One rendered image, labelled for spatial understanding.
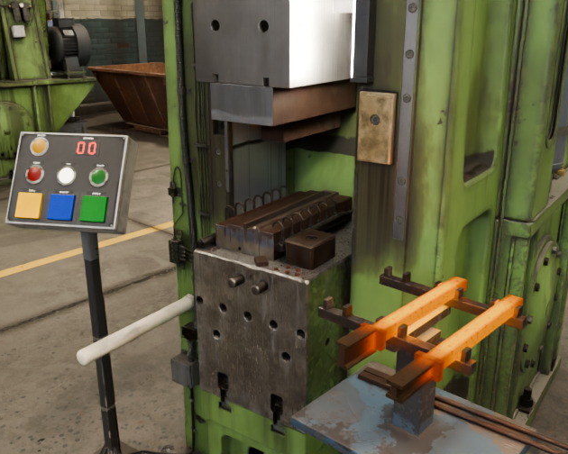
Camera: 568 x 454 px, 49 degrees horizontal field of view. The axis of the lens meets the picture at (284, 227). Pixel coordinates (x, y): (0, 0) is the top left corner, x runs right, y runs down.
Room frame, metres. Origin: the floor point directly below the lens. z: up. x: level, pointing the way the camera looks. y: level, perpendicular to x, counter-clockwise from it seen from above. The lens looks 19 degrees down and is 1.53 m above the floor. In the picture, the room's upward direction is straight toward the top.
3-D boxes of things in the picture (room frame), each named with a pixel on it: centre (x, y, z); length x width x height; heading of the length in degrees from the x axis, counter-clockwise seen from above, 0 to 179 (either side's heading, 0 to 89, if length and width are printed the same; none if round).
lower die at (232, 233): (1.75, -0.01, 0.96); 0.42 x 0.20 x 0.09; 145
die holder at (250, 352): (1.73, -0.06, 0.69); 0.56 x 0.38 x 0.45; 145
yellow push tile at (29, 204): (1.72, 0.74, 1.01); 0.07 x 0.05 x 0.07; 80
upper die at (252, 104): (1.75, -0.01, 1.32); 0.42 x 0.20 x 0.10; 145
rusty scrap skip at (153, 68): (8.68, 1.65, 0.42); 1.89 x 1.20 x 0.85; 48
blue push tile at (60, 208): (1.71, 0.64, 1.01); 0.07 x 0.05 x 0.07; 80
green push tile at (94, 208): (1.69, 0.54, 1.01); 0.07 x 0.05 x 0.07; 80
